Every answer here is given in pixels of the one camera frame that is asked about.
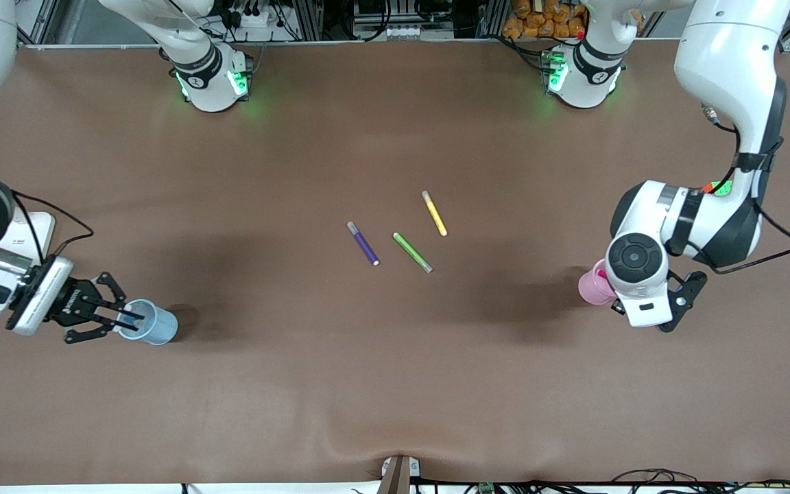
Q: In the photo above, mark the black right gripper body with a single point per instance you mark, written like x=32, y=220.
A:
x=70, y=304

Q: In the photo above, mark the blue marker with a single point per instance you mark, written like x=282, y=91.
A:
x=132, y=317

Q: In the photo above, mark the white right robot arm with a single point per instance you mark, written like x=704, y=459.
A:
x=210, y=89

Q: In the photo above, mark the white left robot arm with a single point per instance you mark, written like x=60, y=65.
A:
x=731, y=55

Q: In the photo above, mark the pink mesh cup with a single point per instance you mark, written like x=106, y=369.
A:
x=588, y=288

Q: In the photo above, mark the light blue mesh cup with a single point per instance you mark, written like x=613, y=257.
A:
x=162, y=329

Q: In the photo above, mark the white lamp stand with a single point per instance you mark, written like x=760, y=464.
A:
x=38, y=230

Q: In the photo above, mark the colourful puzzle cube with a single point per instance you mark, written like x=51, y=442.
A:
x=721, y=188

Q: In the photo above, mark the yellow marker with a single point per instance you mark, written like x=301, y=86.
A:
x=435, y=215

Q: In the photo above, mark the green marker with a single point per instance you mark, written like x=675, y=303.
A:
x=411, y=251

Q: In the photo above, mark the small green circuit board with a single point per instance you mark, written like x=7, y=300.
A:
x=485, y=488

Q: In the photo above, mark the purple marker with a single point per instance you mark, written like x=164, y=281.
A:
x=364, y=245

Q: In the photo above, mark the orange snack bags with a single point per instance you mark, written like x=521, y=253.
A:
x=532, y=20

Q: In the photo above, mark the white power strip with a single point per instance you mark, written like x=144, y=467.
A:
x=254, y=19

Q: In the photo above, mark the white terminal block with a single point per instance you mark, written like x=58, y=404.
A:
x=405, y=31

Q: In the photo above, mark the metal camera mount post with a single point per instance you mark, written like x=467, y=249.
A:
x=398, y=477

